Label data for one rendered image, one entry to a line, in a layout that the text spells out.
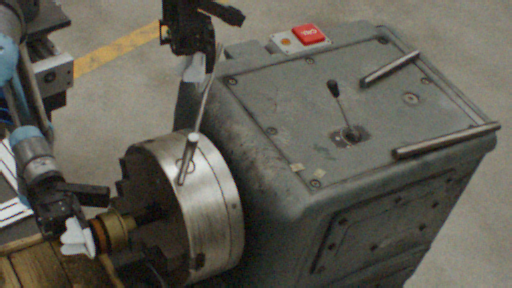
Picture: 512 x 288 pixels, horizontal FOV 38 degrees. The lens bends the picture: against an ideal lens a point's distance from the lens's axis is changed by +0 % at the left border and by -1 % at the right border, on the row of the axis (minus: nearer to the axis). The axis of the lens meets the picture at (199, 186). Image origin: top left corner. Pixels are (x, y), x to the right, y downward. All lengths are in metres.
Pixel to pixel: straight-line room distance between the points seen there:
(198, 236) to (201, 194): 0.08
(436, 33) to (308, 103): 2.76
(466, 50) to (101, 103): 2.01
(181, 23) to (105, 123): 1.94
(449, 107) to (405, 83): 0.11
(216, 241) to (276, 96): 0.35
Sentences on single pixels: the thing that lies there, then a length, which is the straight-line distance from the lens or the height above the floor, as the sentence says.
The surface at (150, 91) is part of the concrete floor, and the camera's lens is 3.48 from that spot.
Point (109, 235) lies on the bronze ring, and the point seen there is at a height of 1.11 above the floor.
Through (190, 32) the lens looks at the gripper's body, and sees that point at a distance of 1.39.
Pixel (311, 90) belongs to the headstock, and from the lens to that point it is 1.66.
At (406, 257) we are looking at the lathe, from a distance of 1.94.
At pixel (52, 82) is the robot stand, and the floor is 1.07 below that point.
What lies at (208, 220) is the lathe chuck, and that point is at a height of 1.18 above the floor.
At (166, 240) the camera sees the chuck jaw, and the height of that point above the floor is 1.11.
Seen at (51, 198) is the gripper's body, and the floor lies 1.12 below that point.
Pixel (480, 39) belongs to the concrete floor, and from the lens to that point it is 4.44.
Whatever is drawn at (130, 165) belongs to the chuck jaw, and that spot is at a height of 1.19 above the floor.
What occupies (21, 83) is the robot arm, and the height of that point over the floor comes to 1.20.
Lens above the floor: 2.29
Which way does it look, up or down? 48 degrees down
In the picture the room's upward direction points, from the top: 11 degrees clockwise
